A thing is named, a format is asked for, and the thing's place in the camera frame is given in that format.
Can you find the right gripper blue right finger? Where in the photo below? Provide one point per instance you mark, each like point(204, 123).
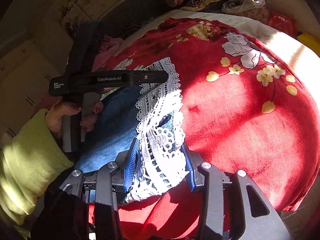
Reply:
point(192, 162)

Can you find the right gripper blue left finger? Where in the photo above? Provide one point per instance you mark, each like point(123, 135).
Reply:
point(130, 163)

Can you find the blue denim pants lace trim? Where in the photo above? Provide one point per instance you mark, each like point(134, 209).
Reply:
point(152, 114)

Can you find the pink bed sheet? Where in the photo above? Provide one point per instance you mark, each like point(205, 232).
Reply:
point(108, 48)

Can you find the red floral blanket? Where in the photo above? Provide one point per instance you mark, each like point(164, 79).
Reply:
point(244, 108)

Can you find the lime green left sleeve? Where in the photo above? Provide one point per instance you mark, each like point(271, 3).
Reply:
point(29, 164)

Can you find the dark grey headboard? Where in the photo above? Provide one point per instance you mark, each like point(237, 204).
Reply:
point(128, 16)

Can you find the beige mattress cover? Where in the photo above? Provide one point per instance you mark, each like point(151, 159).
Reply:
point(303, 61)

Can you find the red plastic bag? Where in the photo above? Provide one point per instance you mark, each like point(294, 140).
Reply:
point(282, 23)

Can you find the cream wardrobe with handles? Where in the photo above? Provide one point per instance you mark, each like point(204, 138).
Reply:
point(25, 78)

